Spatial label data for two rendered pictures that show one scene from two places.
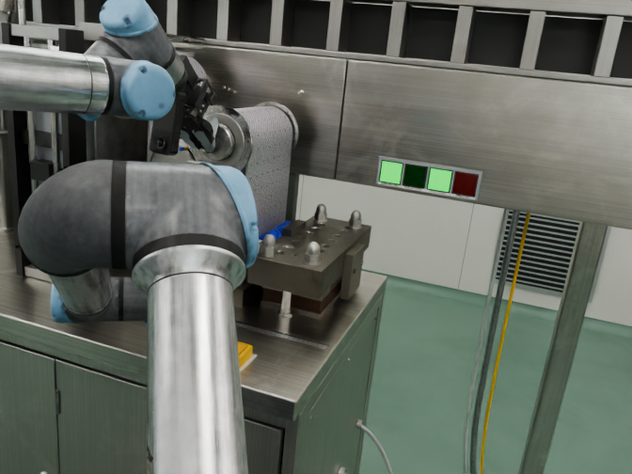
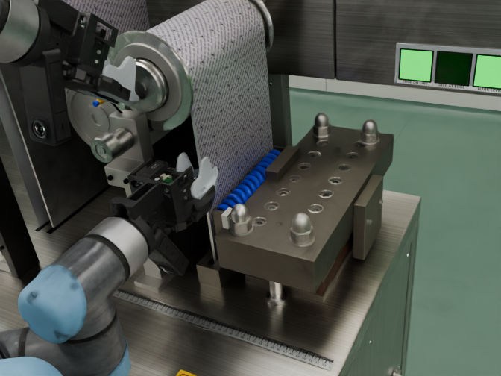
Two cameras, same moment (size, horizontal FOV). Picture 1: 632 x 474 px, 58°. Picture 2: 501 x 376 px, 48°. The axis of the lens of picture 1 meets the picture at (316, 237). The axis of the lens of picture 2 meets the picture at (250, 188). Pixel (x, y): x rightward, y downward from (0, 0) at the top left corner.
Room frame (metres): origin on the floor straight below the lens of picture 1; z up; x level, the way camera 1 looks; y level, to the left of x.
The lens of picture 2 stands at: (0.46, -0.07, 1.53)
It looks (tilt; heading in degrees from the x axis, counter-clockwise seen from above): 32 degrees down; 13
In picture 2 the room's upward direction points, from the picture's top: 6 degrees counter-clockwise
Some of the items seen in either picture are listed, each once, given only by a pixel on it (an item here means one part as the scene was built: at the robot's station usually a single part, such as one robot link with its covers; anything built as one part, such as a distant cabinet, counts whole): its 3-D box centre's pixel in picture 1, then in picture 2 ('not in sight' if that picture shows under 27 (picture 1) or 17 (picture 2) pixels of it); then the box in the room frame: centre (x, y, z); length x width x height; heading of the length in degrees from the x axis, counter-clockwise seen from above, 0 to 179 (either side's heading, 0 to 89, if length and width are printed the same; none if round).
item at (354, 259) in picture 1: (354, 271); (369, 216); (1.26, -0.10, 0.96); 0.10 x 0.03 x 0.11; 162
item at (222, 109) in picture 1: (220, 141); (148, 82); (1.17, 0.22, 1.25); 0.15 x 0.01 x 0.15; 72
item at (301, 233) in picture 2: (312, 252); (301, 227); (1.11, 0.00, 1.05); 0.04 x 0.04 x 0.04
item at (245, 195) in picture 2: (273, 237); (253, 183); (1.26, 0.10, 1.03); 0.21 x 0.04 x 0.03; 162
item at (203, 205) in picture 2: not in sight; (193, 204); (1.10, 0.15, 1.09); 0.09 x 0.05 x 0.02; 161
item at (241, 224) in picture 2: (269, 244); (240, 217); (1.13, 0.10, 1.05); 0.04 x 0.04 x 0.04
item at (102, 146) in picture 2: not in sight; (106, 148); (1.11, 0.27, 1.18); 0.04 x 0.02 x 0.04; 72
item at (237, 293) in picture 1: (261, 276); (248, 228); (1.27, 0.12, 0.92); 0.28 x 0.04 x 0.04; 162
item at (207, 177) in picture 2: not in sight; (205, 174); (1.14, 0.15, 1.12); 0.09 x 0.03 x 0.06; 161
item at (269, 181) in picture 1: (267, 198); (238, 135); (1.27, 0.12, 1.11); 0.23 x 0.01 x 0.18; 162
